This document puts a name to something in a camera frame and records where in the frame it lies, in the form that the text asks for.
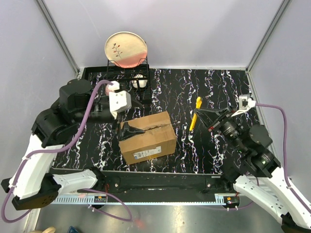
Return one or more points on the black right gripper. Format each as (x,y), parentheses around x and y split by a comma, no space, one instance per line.
(209,116)

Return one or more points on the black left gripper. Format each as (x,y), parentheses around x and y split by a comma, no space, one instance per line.
(128,131)

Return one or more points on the yellow utility knife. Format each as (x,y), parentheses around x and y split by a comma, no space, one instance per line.
(194,118)

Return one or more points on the brown cardboard express box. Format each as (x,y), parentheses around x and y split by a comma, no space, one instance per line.
(158,140)

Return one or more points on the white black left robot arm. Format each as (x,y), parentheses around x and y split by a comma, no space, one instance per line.
(57,129)

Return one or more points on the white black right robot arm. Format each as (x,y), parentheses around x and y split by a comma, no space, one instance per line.
(260,176)

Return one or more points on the pink patterned bowl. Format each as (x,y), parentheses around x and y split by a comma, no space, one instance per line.
(108,90)

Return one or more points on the small white cup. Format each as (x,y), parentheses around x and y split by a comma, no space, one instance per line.
(139,83)

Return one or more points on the beige pink floral plate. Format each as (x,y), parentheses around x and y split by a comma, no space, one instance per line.
(126,49)

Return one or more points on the dark blue tray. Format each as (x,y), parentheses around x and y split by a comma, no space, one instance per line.
(72,229)

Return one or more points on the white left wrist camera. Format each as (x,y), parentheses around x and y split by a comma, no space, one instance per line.
(120,100)

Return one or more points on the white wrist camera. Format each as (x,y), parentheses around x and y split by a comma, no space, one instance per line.
(120,100)
(245,104)

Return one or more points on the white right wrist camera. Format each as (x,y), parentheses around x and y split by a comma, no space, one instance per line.
(245,104)

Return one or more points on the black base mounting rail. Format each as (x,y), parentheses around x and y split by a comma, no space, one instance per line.
(116,182)

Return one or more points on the black wire dish rack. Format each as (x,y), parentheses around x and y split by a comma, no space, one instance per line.
(124,76)

